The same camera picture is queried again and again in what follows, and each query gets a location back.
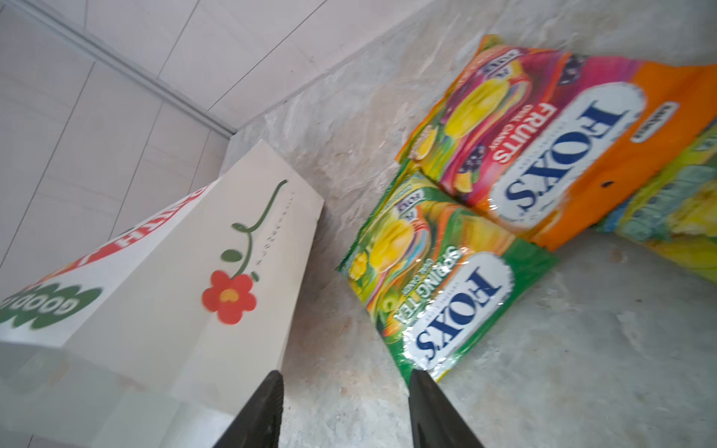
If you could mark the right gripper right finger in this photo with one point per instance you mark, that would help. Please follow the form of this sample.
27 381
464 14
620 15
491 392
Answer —
435 421

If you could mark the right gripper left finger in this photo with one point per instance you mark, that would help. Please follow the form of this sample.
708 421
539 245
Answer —
259 422

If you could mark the green Fox's spring tea bag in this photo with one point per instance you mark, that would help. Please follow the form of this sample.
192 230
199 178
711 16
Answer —
674 213

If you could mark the white paper bag with flower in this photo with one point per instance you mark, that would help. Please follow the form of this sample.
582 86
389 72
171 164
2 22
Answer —
179 318

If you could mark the orange Fox's fruits candy bag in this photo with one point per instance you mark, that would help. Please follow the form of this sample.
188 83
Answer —
546 142

